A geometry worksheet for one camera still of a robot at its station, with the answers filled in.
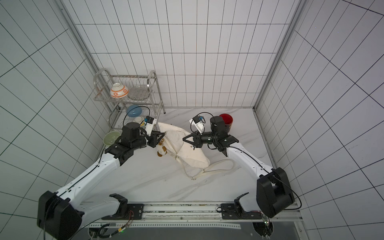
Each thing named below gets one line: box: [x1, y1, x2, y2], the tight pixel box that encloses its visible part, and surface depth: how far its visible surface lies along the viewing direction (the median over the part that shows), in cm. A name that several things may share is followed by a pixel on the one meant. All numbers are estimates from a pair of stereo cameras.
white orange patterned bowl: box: [110, 83, 130, 99], surface depth 89 cm
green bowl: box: [103, 131, 121, 146], surface depth 99 cm
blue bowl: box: [126, 105, 143, 118], surface depth 111 cm
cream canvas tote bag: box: [158, 122, 234, 180], surface depth 75 cm
